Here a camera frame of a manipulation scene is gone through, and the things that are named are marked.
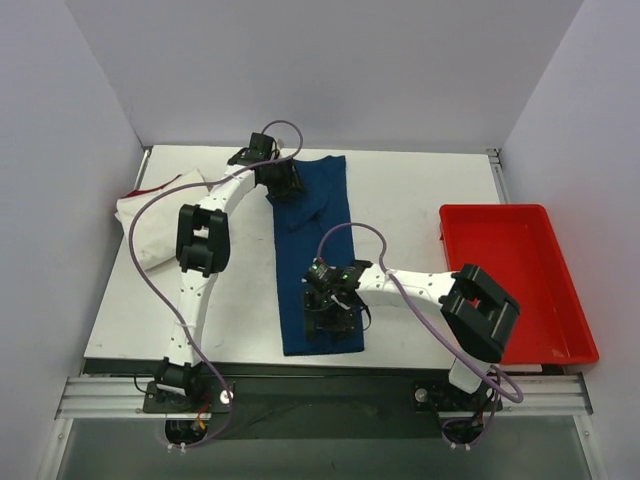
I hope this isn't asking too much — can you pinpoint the blue printed t-shirt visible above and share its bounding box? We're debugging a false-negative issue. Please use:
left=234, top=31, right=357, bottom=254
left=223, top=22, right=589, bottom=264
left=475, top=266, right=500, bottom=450
left=265, top=154, right=366, bottom=357

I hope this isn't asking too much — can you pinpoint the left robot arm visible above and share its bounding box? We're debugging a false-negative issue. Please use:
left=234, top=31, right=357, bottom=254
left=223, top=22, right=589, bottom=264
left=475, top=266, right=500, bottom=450
left=154, top=131, right=304, bottom=412

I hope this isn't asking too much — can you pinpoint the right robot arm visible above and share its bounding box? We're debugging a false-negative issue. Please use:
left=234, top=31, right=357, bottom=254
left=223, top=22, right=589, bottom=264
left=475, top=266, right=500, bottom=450
left=303, top=258, right=524, bottom=408

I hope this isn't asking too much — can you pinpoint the folded white t-shirt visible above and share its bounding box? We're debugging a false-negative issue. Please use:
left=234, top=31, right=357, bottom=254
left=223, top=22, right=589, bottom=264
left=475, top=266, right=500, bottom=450
left=115, top=168, right=209, bottom=271

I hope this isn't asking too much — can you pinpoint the red plastic bin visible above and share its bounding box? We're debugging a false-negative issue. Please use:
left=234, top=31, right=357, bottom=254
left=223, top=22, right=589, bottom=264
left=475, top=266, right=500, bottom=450
left=439, top=204, right=600, bottom=366

